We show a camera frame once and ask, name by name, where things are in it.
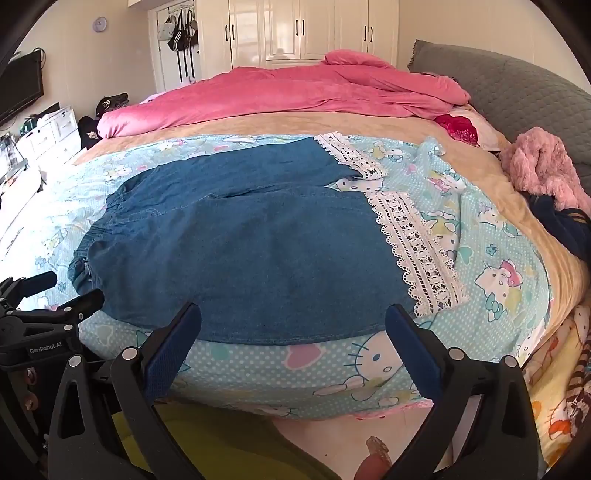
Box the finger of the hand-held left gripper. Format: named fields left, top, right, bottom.
left=28, top=289, right=105, bottom=331
left=16, top=271, right=59, bottom=299

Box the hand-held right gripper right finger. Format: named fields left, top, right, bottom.
left=385, top=304, right=548, bottom=480

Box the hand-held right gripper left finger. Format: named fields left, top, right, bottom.
left=46, top=302, right=204, bottom=480

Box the blue denim pants lace trim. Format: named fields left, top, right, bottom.
left=67, top=131, right=471, bottom=344

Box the light blue cartoon print blanket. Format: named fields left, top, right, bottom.
left=34, top=131, right=552, bottom=421

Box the white desk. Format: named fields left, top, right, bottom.
left=0, top=159, right=47, bottom=250

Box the person's yellow-green clothing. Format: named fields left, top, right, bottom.
left=111, top=405, right=335, bottom=480

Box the white drawer cabinet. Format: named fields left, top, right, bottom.
left=16, top=106, right=82, bottom=163

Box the yellow cartoon print blanket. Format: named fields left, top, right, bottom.
left=522, top=305, right=591, bottom=468

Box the dark bag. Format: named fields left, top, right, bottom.
left=76, top=115, right=100, bottom=149

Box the black television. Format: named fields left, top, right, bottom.
left=0, top=51, right=45, bottom=126

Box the dark navy garment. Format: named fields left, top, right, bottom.
left=526, top=194, right=591, bottom=259

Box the red floral pillow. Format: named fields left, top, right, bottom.
left=434, top=106, right=504, bottom=151

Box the pink fluffy garment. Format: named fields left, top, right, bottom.
left=501, top=127, right=591, bottom=213

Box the tan bed cover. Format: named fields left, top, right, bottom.
left=74, top=104, right=588, bottom=370

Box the pink duvet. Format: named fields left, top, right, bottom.
left=96, top=48, right=472, bottom=139

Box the grey quilted headboard cushion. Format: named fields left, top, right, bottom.
left=409, top=39, right=591, bottom=185

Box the black striped hanging bag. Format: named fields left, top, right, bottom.
left=167, top=10, right=199, bottom=52

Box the white wardrobe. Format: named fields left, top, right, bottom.
left=148, top=0, right=400, bottom=93

